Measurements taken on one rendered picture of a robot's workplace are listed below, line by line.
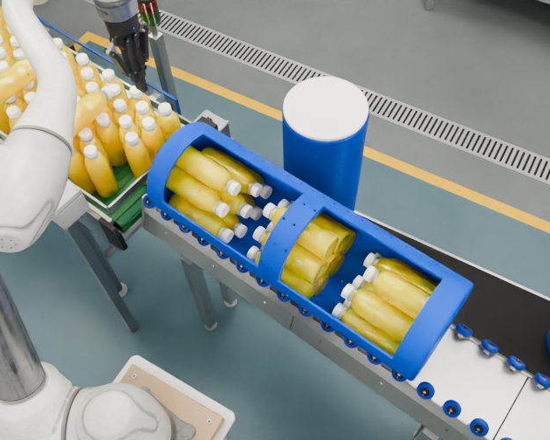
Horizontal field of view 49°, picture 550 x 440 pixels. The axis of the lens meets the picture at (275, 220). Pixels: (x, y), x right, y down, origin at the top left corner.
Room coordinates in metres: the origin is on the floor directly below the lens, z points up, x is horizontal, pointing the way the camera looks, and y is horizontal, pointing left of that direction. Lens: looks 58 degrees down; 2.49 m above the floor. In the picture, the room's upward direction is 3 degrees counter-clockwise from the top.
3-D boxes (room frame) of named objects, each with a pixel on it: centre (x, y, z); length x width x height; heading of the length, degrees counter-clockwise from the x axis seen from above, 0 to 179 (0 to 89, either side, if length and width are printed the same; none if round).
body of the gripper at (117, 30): (1.10, 0.32, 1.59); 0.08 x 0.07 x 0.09; 140
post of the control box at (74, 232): (1.04, 0.66, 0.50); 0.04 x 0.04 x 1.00; 50
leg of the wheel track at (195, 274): (1.03, 0.31, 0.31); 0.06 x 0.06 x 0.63; 50
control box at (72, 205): (1.04, 0.66, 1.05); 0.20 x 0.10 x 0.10; 50
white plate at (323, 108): (1.34, -0.18, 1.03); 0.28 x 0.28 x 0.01
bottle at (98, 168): (1.15, 0.54, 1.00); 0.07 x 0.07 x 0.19
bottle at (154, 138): (1.25, 0.37, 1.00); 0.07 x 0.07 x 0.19
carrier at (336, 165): (1.34, -0.18, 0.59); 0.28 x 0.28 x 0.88
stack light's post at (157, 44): (1.65, 0.38, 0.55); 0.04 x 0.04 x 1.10; 50
